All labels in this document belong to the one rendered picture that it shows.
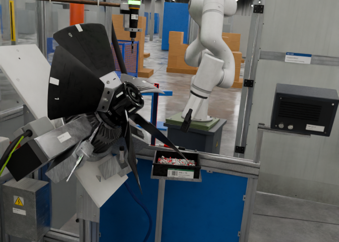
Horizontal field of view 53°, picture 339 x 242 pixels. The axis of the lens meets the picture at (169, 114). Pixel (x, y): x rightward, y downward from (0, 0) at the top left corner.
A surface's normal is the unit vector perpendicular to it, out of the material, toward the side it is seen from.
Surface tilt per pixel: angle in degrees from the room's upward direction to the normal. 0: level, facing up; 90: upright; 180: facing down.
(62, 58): 72
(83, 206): 90
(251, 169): 90
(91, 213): 90
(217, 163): 90
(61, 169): 102
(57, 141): 50
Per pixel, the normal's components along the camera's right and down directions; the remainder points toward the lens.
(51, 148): 0.78, -0.51
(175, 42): -0.15, 0.25
